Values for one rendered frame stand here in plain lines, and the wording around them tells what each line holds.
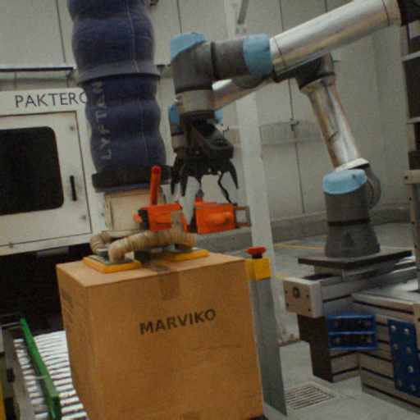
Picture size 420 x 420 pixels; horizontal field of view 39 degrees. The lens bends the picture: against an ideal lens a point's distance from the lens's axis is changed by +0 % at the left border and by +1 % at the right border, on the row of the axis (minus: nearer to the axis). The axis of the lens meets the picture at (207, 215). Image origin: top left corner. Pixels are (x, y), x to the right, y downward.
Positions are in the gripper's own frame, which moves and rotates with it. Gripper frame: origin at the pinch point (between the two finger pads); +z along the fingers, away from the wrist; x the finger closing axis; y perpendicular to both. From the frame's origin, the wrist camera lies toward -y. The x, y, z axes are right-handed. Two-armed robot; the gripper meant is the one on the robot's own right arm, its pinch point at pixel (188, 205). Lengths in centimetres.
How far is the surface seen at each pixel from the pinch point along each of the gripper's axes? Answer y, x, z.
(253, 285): 7.5, 17.8, 30.4
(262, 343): 8, 18, 51
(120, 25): 41, -26, -51
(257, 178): -218, 132, -7
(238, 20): -215, 130, -126
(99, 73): 39, -33, -39
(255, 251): 9.6, 19.0, 18.6
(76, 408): -19, -45, 67
